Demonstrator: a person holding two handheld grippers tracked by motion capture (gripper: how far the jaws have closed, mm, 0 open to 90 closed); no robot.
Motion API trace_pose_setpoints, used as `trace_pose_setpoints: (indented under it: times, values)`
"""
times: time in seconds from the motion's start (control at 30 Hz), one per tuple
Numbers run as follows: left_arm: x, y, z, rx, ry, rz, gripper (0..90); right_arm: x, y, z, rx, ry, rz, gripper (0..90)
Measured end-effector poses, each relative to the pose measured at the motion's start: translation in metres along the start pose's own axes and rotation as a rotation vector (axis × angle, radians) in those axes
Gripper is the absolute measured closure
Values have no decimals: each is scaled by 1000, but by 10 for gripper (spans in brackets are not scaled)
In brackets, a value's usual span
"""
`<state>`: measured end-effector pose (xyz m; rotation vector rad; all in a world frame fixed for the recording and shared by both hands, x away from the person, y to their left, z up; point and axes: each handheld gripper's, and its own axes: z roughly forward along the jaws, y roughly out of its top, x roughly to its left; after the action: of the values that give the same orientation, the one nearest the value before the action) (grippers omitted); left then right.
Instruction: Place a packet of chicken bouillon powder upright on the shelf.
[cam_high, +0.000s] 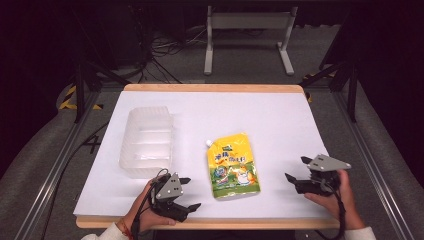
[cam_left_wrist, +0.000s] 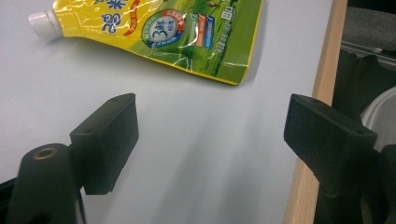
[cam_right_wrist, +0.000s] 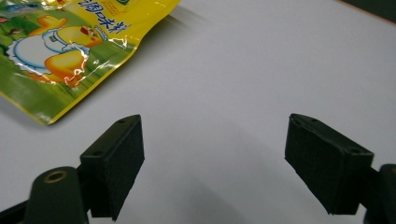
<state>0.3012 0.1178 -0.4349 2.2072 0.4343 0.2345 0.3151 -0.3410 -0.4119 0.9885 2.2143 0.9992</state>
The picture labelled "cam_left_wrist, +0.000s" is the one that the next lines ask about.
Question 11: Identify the grey chair seat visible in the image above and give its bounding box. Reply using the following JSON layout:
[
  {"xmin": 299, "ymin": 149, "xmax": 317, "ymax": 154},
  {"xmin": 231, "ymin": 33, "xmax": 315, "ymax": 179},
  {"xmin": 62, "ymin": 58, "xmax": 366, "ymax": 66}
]
[{"xmin": 341, "ymin": 6, "xmax": 396, "ymax": 52}]

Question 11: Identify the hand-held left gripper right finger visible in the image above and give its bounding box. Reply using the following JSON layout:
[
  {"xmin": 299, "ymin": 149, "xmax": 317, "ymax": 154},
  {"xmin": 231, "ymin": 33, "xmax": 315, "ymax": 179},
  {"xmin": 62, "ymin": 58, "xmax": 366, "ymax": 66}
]
[{"xmin": 283, "ymin": 93, "xmax": 396, "ymax": 224}]

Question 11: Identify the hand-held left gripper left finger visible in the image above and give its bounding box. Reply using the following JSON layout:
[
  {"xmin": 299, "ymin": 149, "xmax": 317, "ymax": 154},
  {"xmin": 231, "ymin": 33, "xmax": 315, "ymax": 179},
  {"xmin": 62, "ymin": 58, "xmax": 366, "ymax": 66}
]
[{"xmin": 5, "ymin": 92, "xmax": 140, "ymax": 224}]

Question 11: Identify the white round bin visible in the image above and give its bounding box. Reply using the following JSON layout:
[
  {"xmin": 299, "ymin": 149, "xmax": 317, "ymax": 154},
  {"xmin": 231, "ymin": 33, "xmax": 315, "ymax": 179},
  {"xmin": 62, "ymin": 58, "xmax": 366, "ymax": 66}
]
[{"xmin": 361, "ymin": 86, "xmax": 396, "ymax": 153}]

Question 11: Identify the black bin liner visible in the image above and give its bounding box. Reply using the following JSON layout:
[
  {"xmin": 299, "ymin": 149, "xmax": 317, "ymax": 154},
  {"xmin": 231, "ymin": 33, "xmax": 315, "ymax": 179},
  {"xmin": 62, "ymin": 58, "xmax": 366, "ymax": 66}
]
[{"xmin": 332, "ymin": 49, "xmax": 396, "ymax": 123}]

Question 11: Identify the yellow green spout pouch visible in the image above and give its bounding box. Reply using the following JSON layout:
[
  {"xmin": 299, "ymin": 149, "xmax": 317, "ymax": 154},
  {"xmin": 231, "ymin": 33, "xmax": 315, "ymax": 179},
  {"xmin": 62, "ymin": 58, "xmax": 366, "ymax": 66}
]
[{"xmin": 27, "ymin": 0, "xmax": 265, "ymax": 86}]

